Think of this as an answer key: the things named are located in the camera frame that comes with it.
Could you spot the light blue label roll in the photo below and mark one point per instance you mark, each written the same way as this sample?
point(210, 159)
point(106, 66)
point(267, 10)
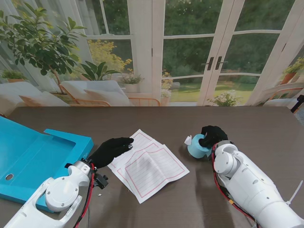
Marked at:
point(196, 149)

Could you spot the blue plastic file box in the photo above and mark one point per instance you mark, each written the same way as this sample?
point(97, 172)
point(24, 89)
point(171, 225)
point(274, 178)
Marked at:
point(35, 154)

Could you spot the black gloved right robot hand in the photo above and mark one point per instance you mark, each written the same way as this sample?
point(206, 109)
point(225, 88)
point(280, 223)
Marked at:
point(215, 135)

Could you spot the red lined paper sheet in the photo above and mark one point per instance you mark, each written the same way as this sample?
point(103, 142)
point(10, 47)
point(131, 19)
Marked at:
point(147, 149)
point(140, 140)
point(154, 175)

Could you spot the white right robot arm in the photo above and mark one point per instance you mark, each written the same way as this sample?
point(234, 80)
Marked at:
point(249, 190)

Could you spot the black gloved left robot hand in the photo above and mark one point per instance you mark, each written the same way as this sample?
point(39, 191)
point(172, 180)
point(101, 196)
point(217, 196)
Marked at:
point(109, 152)

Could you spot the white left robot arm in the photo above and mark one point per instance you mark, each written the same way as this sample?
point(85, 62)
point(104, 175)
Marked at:
point(59, 190)

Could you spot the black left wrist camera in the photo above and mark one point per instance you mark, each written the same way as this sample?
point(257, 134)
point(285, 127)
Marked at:
point(101, 181)

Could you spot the black stand at table edge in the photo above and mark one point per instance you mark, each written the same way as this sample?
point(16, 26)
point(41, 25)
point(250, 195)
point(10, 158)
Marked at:
point(299, 102)

